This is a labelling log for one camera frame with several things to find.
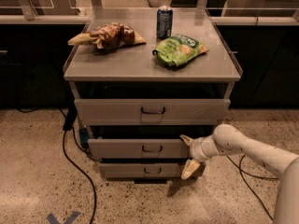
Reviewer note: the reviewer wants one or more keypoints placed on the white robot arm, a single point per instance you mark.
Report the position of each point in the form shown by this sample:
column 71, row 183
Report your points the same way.
column 226, row 140

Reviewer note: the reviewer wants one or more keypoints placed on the brown chip bag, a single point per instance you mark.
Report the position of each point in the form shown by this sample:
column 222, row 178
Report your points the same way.
column 109, row 36

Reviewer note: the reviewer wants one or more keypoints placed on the blue soda can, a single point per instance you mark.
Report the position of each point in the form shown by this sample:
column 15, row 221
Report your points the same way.
column 164, row 22

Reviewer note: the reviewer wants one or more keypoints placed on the black power adapter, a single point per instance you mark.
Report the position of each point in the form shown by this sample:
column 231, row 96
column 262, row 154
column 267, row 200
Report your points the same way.
column 70, row 118

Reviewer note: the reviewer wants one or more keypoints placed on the blue tape cross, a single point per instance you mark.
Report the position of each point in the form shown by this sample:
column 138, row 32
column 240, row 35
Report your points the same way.
column 52, row 219

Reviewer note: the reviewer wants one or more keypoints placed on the green chip bag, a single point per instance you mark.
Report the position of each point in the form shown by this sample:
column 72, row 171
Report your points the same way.
column 178, row 49

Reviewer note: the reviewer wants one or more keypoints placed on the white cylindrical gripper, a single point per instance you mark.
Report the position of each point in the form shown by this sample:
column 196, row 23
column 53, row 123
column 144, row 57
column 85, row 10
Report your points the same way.
column 195, row 150

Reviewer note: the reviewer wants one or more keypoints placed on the grey drawer cabinet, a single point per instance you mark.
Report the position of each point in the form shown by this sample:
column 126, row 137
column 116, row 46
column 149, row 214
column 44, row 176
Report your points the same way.
column 134, row 73

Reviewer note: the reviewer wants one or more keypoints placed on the blue box behind cabinet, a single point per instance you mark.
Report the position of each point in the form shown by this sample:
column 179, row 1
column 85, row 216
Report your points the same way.
column 83, row 137

